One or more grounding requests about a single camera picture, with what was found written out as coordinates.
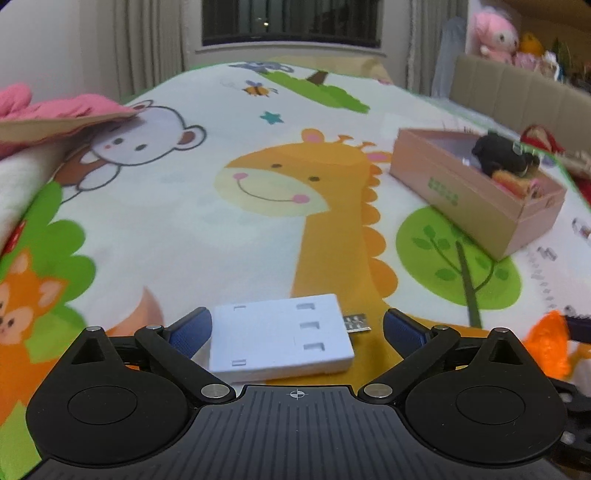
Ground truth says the red cloth garment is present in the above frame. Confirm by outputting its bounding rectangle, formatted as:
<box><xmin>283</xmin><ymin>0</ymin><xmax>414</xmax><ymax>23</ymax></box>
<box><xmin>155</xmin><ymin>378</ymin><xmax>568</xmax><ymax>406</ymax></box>
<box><xmin>520</xmin><ymin>124</ymin><xmax>565</xmax><ymax>154</ymax></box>

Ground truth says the pink round candy tin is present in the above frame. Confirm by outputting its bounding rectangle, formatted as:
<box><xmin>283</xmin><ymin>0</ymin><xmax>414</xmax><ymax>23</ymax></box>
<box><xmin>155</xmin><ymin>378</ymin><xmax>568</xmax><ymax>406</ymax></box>
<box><xmin>492</xmin><ymin>170</ymin><xmax>541</xmax><ymax>200</ymax></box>

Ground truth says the grey curtain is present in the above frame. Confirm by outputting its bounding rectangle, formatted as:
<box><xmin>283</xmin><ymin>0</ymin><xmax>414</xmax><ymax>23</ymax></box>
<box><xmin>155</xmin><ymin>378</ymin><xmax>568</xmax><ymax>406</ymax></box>
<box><xmin>78</xmin><ymin>1</ymin><xmax>187</xmax><ymax>102</ymax></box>

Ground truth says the orange plastic toy piece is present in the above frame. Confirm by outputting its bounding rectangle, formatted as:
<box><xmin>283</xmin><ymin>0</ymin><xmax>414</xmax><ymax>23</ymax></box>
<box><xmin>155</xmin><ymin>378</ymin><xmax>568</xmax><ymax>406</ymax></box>
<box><xmin>523</xmin><ymin>310</ymin><xmax>571</xmax><ymax>380</ymax></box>

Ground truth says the beige padded headboard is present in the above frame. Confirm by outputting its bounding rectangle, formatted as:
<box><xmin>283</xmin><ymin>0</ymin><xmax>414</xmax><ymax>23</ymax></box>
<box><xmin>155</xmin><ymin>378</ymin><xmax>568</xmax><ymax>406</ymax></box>
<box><xmin>450</xmin><ymin>54</ymin><xmax>590</xmax><ymax>150</ymax></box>

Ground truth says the white fluffy blanket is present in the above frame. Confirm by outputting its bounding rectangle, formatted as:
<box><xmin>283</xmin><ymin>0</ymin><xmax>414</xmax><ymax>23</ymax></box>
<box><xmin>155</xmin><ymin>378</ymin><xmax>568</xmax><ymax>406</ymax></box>
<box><xmin>0</xmin><ymin>140</ymin><xmax>71</xmax><ymax>249</ymax></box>

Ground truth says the pink cardboard box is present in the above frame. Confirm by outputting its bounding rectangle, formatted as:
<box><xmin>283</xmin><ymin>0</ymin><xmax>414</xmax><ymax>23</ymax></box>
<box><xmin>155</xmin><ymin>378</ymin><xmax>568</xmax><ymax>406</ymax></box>
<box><xmin>391</xmin><ymin>129</ymin><xmax>566</xmax><ymax>260</ymax></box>

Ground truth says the dark barred window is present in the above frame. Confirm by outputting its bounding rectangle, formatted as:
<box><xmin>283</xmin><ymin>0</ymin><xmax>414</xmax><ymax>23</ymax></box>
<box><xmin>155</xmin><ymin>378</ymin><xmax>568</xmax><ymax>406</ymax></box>
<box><xmin>201</xmin><ymin>0</ymin><xmax>381</xmax><ymax>48</ymax></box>

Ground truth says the black plush toy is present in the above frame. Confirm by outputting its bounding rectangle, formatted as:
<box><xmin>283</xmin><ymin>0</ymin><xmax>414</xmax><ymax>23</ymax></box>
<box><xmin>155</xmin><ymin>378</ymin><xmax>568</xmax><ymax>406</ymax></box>
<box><xmin>472</xmin><ymin>132</ymin><xmax>540</xmax><ymax>177</ymax></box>

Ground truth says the colourful cartoon play mat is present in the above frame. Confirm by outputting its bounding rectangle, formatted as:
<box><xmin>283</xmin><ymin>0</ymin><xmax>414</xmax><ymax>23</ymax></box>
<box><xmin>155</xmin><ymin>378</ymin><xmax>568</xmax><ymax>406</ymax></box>
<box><xmin>1</xmin><ymin>63</ymin><xmax>590</xmax><ymax>479</ymax></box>

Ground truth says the pink bunny plush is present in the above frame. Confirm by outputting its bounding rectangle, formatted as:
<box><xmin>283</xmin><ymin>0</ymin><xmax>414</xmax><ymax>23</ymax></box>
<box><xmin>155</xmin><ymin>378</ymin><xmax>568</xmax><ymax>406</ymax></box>
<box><xmin>474</xmin><ymin>10</ymin><xmax>519</xmax><ymax>65</ymax></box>

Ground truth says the brown cardboard sheet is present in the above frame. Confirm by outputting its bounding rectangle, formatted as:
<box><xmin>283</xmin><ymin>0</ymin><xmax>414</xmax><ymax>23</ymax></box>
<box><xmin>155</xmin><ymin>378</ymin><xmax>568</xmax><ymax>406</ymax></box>
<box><xmin>0</xmin><ymin>110</ymin><xmax>137</xmax><ymax>144</ymax></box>

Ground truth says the pink padded jacket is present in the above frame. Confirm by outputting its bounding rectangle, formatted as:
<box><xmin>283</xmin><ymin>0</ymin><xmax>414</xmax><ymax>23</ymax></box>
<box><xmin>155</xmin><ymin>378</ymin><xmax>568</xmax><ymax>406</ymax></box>
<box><xmin>1</xmin><ymin>83</ymin><xmax>134</xmax><ymax>121</ymax></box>

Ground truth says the white usb hub box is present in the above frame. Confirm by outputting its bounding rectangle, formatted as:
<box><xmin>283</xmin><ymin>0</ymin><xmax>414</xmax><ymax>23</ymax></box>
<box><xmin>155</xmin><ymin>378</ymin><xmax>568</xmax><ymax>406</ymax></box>
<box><xmin>208</xmin><ymin>294</ymin><xmax>370</xmax><ymax>384</ymax></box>

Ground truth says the yellow chick plush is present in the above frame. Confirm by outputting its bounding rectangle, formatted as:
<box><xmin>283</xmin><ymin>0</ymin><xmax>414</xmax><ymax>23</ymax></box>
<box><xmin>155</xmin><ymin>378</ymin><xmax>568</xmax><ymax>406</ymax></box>
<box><xmin>519</xmin><ymin>31</ymin><xmax>546</xmax><ymax>57</ymax></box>

